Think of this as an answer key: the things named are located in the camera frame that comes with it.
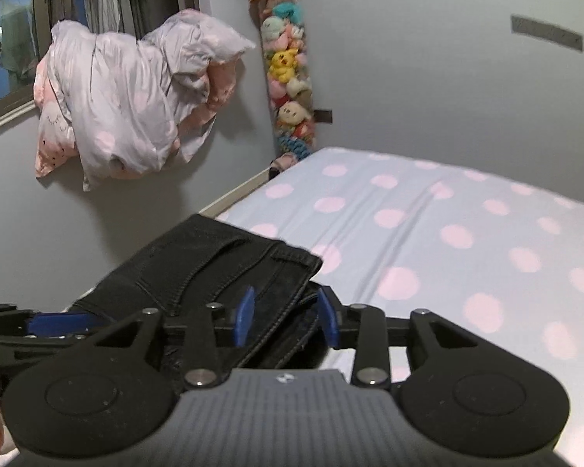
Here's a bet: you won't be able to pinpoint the long grey wall plate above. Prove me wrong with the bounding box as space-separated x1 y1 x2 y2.
510 14 584 53

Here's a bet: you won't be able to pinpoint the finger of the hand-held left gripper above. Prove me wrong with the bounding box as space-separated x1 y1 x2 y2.
0 334 92 381
0 303 113 339

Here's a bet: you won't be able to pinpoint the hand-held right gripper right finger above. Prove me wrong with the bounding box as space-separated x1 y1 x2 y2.
317 285 488 390

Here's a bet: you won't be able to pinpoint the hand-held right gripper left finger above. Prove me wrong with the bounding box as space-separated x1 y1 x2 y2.
78 285 256 390

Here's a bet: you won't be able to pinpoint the polka dot bed sheet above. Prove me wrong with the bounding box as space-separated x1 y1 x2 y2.
197 146 584 467

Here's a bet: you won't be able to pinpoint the black denim pants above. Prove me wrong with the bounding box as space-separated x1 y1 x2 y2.
70 213 324 370

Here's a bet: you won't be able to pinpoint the white and pink duvet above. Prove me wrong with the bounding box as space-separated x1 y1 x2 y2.
46 9 256 190

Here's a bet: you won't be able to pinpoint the pink pillow with face print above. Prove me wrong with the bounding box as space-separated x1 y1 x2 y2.
33 53 79 178

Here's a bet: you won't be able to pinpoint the window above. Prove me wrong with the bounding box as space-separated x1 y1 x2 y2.
0 0 200 137

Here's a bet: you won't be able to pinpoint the column of plush toys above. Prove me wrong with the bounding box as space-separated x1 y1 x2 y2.
255 0 320 181

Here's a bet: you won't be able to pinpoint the row of hanging clothes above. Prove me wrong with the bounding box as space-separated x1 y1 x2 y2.
0 0 176 108

